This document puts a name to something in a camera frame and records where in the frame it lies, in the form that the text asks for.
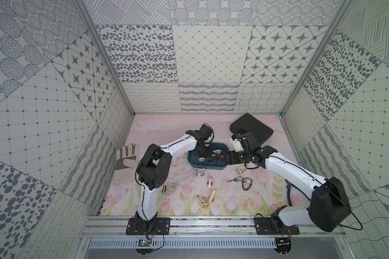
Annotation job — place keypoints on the dark brown gold watch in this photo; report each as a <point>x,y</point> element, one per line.
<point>246,184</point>

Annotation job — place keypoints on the grey work glove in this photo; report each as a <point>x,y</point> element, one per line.
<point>127,158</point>

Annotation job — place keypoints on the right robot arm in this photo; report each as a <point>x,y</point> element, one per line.
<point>329,205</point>

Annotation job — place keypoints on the aluminium mounting rail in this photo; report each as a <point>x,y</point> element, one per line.
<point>187,226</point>

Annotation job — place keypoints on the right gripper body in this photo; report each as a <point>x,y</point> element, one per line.
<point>239,157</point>

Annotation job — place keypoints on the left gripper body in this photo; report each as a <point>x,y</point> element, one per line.
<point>203,151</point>

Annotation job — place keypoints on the purple white watch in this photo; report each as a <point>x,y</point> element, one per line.
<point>199,172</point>

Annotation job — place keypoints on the beige square face watch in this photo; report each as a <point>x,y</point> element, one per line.
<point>240,170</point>

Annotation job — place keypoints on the pink white watch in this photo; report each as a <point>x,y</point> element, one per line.
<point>210,182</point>

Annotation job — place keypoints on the red transparent watch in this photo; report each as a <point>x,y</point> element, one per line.
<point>220,161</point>

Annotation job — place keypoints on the beige watch pair front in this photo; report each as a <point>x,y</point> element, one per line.
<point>204,201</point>

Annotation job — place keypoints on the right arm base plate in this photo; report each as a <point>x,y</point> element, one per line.
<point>273,225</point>

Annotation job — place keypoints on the blue handled pliers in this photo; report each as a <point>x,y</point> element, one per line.
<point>295,197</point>

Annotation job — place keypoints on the black plastic case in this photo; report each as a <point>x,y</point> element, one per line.
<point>248,123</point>

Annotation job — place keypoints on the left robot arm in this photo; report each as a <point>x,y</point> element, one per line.
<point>153,168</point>

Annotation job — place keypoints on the teal storage box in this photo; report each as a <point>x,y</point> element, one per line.
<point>208,164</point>

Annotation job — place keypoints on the patterned white black watch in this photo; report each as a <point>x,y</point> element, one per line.
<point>168,189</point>

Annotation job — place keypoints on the orange white watch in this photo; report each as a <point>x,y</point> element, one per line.
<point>218,151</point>

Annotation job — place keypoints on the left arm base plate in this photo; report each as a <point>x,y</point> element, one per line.
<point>157,226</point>

